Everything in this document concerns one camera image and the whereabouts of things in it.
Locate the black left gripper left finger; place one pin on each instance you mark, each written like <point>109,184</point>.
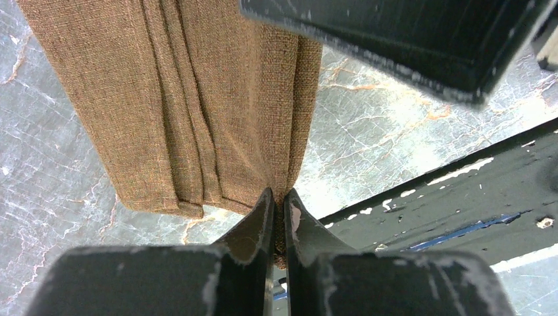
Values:
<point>231,276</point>

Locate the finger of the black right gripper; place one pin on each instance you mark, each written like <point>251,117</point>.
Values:
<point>454,50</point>

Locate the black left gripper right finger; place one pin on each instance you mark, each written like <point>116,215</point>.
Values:
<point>327,277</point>

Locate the brown cloth napkin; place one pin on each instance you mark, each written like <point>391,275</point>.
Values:
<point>188,103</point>

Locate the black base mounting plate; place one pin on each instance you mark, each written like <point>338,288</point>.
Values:
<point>499,203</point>

